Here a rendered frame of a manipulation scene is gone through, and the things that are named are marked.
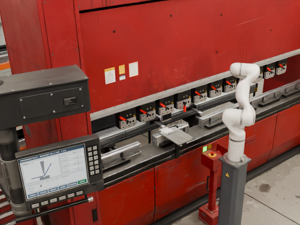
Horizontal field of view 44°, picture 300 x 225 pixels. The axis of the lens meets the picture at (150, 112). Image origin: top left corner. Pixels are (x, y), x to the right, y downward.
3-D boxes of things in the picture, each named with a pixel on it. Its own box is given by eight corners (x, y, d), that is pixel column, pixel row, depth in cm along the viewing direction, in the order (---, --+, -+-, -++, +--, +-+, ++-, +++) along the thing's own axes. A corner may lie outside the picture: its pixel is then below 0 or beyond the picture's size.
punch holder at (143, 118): (141, 123, 309) (140, 105, 302) (135, 119, 316) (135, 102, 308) (155, 118, 317) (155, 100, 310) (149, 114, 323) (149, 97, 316)
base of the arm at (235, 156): (252, 159, 289) (255, 138, 281) (237, 168, 278) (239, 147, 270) (233, 149, 302) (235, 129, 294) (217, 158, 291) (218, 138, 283)
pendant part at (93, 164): (27, 212, 204) (15, 157, 188) (24, 199, 214) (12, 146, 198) (104, 189, 220) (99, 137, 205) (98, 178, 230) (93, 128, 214)
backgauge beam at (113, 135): (81, 156, 319) (80, 146, 315) (74, 150, 329) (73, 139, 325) (257, 91, 438) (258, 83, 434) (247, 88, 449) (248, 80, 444)
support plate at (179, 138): (178, 145, 311) (178, 144, 311) (159, 133, 330) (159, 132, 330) (194, 139, 321) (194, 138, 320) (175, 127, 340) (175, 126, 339)
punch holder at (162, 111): (160, 116, 320) (160, 99, 312) (154, 113, 326) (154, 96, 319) (173, 111, 328) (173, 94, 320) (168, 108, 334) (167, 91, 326)
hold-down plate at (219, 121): (208, 129, 359) (208, 127, 357) (204, 127, 363) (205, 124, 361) (230, 120, 374) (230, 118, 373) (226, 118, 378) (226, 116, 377)
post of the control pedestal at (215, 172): (211, 211, 364) (214, 166, 340) (207, 209, 368) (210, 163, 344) (215, 209, 367) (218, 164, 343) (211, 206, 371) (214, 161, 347)
